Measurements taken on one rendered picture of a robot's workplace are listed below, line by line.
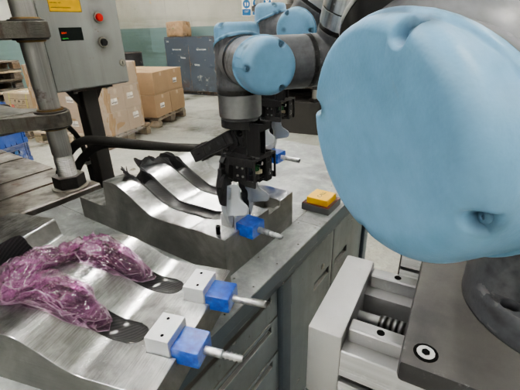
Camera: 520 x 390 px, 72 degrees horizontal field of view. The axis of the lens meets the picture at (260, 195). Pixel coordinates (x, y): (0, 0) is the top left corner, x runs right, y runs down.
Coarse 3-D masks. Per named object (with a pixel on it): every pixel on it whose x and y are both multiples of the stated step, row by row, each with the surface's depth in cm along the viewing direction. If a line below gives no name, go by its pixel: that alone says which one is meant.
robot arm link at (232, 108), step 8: (224, 96) 59; (232, 96) 66; (240, 96) 66; (248, 96) 59; (256, 96) 60; (224, 104) 60; (232, 104) 59; (240, 104) 59; (248, 104) 60; (256, 104) 61; (224, 112) 61; (232, 112) 60; (240, 112) 60; (248, 112) 60; (256, 112) 61; (224, 120) 62; (232, 120) 61; (240, 120) 61; (248, 120) 61; (256, 120) 63
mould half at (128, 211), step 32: (192, 160) 99; (96, 192) 98; (128, 192) 82; (192, 192) 89; (288, 192) 87; (128, 224) 86; (160, 224) 78; (192, 224) 75; (288, 224) 89; (192, 256) 76; (224, 256) 70
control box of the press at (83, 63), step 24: (48, 0) 112; (72, 0) 118; (96, 0) 124; (48, 24) 114; (72, 24) 120; (96, 24) 126; (48, 48) 115; (72, 48) 121; (96, 48) 128; (120, 48) 136; (72, 72) 123; (96, 72) 130; (120, 72) 138; (72, 96) 132; (96, 96) 137; (96, 120) 139; (96, 168) 146
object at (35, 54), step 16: (16, 0) 95; (32, 0) 99; (16, 16) 97; (32, 16) 98; (32, 48) 100; (32, 64) 102; (48, 64) 105; (32, 80) 104; (48, 80) 105; (48, 96) 106; (64, 144) 113; (64, 160) 115; (64, 176) 117; (80, 176) 119; (64, 192) 116
